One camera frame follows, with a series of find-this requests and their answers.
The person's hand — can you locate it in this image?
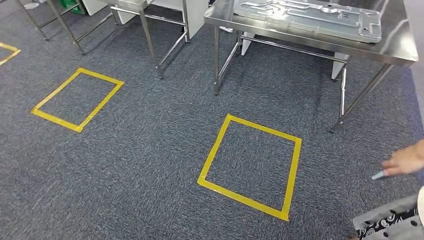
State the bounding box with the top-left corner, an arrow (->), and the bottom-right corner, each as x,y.
380,139 -> 424,177

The stainless steel workbench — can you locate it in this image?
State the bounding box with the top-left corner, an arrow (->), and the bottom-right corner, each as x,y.
203,0 -> 420,134

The person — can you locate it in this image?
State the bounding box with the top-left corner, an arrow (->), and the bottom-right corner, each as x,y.
351,185 -> 424,240

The grey stamped metal plate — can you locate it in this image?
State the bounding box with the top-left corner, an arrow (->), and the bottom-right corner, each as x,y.
233,0 -> 383,44

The white cabinet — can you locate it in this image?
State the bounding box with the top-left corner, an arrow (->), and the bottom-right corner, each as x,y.
82,0 -> 209,41

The green crate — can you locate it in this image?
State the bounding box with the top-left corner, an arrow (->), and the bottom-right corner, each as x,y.
58,0 -> 86,15

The steel frame table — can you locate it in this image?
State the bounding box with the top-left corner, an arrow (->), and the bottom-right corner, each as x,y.
107,0 -> 192,80
16,0 -> 120,56

